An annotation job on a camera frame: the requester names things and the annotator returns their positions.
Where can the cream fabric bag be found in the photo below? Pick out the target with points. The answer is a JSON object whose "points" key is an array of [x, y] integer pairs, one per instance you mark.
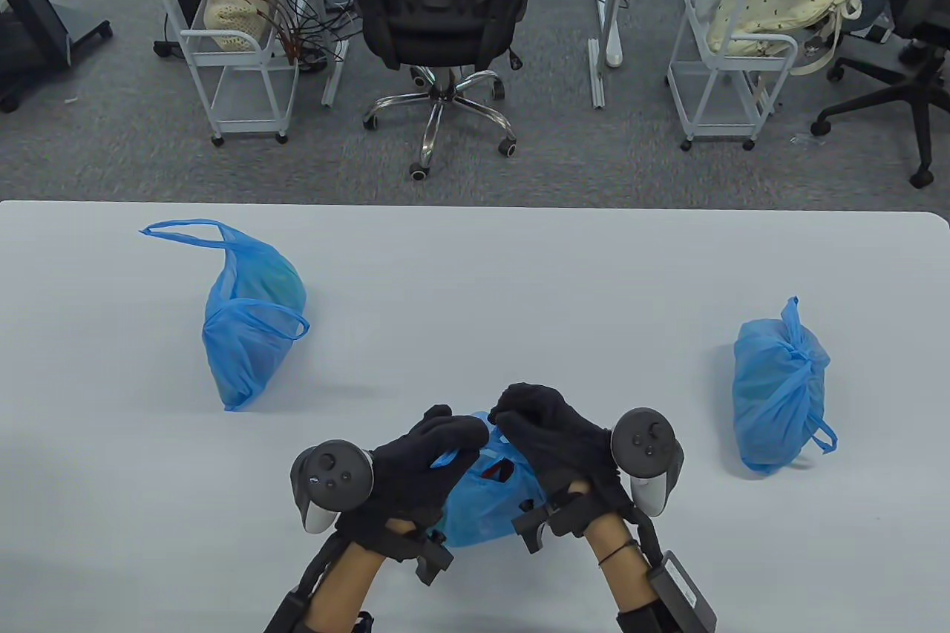
{"points": [[772, 10]]}

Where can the red black item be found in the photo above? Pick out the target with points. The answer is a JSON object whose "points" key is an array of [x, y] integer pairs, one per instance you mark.
{"points": [[497, 470]]}

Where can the black battery box white label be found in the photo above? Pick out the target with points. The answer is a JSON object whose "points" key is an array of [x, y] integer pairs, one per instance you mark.
{"points": [[683, 592]]}

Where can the person's right hand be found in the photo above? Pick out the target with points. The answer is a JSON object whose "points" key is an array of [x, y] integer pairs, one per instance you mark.
{"points": [[564, 440]]}

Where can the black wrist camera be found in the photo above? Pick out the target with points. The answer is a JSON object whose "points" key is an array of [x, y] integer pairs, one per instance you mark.
{"points": [[434, 559], [534, 525]]}

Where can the person's left hand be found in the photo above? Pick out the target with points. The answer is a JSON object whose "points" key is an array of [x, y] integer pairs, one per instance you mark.
{"points": [[415, 462]]}

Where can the thin black wrist band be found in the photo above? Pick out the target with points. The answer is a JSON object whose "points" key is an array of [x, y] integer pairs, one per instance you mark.
{"points": [[620, 551]]}

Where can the person's left forearm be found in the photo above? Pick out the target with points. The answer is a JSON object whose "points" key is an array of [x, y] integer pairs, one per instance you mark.
{"points": [[345, 581]]}

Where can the white metal cart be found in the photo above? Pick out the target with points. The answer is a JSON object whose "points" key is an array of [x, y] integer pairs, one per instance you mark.
{"points": [[716, 99], [252, 99]]}

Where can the blue plastic bag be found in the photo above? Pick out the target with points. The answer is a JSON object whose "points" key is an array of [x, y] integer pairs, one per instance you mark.
{"points": [[772, 395], [245, 351], [482, 510]]}

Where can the black rolling stand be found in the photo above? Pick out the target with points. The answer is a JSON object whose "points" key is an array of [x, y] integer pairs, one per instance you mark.
{"points": [[37, 47]]}

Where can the plain black battery box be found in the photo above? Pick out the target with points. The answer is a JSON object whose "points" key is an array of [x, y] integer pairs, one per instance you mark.
{"points": [[286, 614]]}

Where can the cream knitted bag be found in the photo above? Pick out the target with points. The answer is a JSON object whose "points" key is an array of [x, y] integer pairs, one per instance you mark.
{"points": [[230, 17]]}

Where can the black mesh office chair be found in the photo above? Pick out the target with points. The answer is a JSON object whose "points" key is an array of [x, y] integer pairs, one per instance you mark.
{"points": [[438, 2]]}

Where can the person's right forearm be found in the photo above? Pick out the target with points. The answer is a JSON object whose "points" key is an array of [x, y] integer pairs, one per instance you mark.
{"points": [[616, 574]]}

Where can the clear plastic scrap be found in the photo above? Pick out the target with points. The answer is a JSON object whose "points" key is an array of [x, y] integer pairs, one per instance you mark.
{"points": [[803, 139]]}

